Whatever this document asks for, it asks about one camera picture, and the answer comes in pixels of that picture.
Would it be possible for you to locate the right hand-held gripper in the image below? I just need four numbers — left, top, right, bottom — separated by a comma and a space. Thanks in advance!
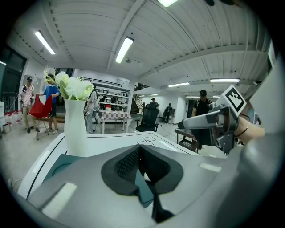
181, 84, 248, 155

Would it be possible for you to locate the dark metal side table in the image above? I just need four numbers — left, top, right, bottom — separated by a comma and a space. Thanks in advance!
174, 127, 199, 154

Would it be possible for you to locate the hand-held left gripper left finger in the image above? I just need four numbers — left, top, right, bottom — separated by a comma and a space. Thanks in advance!
28, 144, 158, 228

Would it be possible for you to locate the white vase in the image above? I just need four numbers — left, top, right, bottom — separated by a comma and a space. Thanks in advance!
64, 98, 89, 157

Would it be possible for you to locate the black office chair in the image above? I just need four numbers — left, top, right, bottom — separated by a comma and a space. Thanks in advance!
135, 103, 160, 133

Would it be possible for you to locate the person's right forearm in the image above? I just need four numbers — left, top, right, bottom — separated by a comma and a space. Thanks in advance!
236, 115, 266, 145

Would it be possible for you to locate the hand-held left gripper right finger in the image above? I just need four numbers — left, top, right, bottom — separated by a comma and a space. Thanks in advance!
140, 144, 226, 228

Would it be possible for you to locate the black head-worn camera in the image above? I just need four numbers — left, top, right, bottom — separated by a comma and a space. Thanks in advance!
204, 0, 236, 7

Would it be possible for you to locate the dark teal tray box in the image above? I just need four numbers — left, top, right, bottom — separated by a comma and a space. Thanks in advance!
45, 153, 155, 209

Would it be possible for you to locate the red folding chair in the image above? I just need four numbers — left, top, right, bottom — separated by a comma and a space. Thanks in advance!
28, 93, 54, 141

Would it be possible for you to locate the checkered cloth table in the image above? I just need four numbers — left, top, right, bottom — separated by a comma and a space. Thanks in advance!
99, 110, 133, 134

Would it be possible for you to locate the dark glass window wall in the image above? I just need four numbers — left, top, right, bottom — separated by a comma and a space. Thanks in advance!
0, 48, 28, 105

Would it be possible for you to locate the person's black and white shirt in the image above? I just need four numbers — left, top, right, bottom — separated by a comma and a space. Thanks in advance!
217, 42, 285, 228

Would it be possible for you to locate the white flower bouquet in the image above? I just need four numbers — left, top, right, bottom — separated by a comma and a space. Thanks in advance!
43, 66, 95, 101

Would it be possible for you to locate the black railing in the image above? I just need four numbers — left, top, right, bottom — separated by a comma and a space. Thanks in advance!
77, 75, 123, 88

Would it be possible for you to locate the row of white jugs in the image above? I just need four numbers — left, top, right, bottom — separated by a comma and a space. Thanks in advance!
4, 110, 23, 129

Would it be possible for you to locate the white water dispenser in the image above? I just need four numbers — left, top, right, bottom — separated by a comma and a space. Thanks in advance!
0, 101, 6, 134

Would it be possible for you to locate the white shelf unit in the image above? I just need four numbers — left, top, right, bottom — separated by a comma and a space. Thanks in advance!
92, 83, 131, 112

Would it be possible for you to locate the staircase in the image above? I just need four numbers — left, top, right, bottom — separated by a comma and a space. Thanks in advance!
132, 82, 148, 114

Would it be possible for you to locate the white table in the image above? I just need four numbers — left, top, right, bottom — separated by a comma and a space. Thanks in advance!
17, 131, 228, 200

